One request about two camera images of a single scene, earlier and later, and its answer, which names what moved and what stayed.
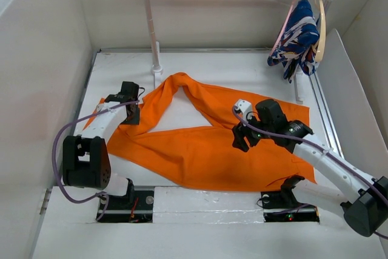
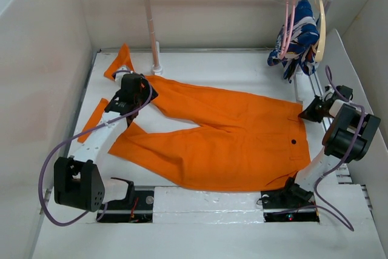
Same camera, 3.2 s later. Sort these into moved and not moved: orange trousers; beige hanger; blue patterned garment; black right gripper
Moved: black right gripper; orange trousers
Not moved: blue patterned garment; beige hanger
